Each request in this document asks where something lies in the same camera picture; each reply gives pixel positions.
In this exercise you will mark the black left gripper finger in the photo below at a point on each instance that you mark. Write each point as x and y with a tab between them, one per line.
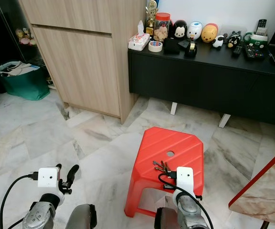
73	173
59	171

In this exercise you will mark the small black white toy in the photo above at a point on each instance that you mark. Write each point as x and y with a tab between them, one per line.
218	41

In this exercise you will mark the light wooden cabinet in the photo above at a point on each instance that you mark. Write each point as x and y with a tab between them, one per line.
85	62

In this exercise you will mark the small dark key bunch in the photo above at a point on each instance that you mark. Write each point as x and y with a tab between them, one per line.
161	165

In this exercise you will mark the upright black remote control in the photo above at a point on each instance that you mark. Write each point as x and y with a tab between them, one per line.
262	26

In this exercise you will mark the black low sideboard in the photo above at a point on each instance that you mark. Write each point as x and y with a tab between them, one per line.
204	81

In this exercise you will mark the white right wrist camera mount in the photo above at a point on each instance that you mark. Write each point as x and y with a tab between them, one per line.
185	180

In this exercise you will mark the black wallet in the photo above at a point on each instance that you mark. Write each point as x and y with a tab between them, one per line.
171	46

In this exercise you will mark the wide black remote control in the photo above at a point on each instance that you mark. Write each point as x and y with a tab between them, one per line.
254	51

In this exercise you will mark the yellow bear egg toy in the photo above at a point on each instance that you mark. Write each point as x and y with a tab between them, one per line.
209	33

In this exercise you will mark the small gold trophy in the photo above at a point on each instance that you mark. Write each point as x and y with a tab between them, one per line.
151	18

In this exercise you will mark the white duck egg toy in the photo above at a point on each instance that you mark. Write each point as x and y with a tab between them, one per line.
194	31

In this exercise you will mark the black tape dispenser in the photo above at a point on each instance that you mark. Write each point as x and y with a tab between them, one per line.
190	49

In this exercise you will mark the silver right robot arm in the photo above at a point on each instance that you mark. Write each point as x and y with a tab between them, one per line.
192	210

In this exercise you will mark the green mug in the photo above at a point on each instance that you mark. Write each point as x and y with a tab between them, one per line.
255	40

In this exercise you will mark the marble pattern table top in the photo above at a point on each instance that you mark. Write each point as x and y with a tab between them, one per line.
266	191

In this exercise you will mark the red lid snack jar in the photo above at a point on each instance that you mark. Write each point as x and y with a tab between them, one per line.
161	27

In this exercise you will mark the white tape roll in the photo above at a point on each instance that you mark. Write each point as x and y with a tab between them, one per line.
155	46

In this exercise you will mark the small black cat toy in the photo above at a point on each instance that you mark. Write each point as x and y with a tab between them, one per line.
233	40

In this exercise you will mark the black mouse egg toy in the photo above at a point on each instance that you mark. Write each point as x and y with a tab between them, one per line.
178	30

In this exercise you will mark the pink plush toys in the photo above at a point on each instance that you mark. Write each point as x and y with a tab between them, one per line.
25	37

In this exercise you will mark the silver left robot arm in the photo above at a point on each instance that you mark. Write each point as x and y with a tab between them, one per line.
39	213

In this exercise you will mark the green bag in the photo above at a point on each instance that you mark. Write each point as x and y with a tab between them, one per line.
25	84

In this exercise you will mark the white pink tissue box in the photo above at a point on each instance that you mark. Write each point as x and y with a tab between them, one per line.
138	43

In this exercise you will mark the dark glass display cabinet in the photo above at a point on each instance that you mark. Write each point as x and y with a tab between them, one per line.
8	19

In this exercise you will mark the small slim black remote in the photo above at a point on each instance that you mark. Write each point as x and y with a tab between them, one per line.
237	49

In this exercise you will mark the grey left robot leg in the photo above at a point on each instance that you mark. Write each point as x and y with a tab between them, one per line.
81	218

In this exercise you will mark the red plastic stool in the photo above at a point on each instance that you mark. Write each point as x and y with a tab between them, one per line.
175	140

